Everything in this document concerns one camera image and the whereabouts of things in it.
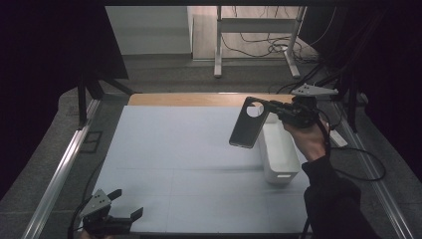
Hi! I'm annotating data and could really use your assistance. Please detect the aluminium rail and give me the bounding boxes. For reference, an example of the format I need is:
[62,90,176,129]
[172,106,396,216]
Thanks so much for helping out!
[332,101,416,239]
[21,99,101,239]

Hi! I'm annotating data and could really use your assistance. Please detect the person's right hand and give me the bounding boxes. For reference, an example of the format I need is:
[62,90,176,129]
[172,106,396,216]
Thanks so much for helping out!
[282,114,331,162]

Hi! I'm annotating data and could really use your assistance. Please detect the white power strip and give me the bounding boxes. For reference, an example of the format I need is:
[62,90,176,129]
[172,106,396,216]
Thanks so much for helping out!
[328,128,348,148]

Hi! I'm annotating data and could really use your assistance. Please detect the black metal stand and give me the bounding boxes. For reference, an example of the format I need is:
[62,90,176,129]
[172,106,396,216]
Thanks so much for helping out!
[344,59,361,133]
[77,71,137,130]

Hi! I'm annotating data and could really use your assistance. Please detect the right hand-held gripper black cable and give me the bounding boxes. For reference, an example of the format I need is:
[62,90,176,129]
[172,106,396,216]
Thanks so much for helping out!
[315,113,387,182]

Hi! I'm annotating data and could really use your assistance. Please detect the white metal desk frame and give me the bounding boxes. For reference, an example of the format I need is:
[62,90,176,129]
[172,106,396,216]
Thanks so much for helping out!
[213,5,308,80]

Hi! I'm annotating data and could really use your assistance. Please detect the white cabinet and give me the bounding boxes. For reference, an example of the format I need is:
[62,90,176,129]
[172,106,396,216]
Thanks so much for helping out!
[105,5,193,56]

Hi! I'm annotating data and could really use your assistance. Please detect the dark grey phone case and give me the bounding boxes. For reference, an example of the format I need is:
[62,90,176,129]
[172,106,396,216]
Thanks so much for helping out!
[228,96,271,149]

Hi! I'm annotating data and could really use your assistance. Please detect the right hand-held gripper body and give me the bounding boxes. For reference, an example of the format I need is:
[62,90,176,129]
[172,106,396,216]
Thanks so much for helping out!
[277,83,339,129]

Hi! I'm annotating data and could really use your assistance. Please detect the tangled floor cables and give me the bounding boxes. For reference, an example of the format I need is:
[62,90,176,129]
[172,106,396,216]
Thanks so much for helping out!
[220,6,337,64]

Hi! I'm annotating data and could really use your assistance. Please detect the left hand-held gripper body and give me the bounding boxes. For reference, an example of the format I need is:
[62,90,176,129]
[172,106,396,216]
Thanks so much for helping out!
[79,188,133,238]

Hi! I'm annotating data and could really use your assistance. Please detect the white plastic bin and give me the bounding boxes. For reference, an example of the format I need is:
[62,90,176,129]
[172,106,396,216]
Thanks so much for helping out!
[258,112,303,185]

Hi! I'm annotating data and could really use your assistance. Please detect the left hand-held gripper black cable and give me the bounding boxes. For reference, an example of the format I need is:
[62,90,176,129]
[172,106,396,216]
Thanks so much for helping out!
[67,158,104,239]

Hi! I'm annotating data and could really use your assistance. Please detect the white table mat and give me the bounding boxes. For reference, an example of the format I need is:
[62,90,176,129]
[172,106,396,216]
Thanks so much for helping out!
[93,105,313,234]

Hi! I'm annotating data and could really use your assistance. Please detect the person's left hand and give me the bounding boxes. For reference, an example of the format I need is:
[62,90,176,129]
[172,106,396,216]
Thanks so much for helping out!
[79,231,112,239]

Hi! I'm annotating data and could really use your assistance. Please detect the hand-held gripper black cable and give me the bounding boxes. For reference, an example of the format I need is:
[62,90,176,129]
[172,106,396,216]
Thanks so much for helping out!
[315,113,387,182]
[67,158,104,239]

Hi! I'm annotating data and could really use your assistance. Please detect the black cable bundle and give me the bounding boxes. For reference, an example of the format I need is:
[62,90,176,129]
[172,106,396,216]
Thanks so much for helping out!
[277,63,346,95]

